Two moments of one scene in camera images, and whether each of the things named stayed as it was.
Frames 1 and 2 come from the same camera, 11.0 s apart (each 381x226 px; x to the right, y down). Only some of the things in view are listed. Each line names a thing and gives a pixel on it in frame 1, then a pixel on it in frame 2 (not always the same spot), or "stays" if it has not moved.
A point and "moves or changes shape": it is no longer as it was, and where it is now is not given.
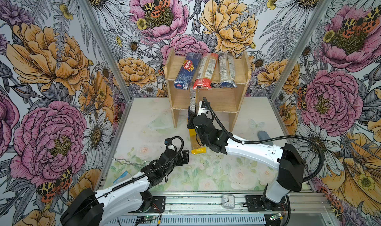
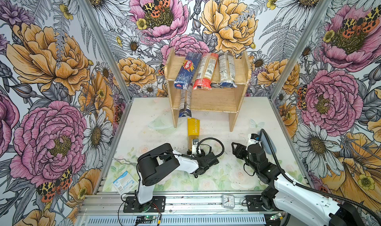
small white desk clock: [228, 201] stays
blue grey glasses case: [263, 135] stays
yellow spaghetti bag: [196, 148] moves or changes shape
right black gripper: [190, 120] to [240, 149]
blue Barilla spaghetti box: [187, 70] stays
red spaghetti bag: [207, 66] stays
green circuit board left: [148, 218] stays
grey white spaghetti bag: [226, 70] stays
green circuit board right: [276, 216] stays
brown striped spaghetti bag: [192, 100] to [185, 101]
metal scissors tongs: [129, 163] stays
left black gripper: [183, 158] to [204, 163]
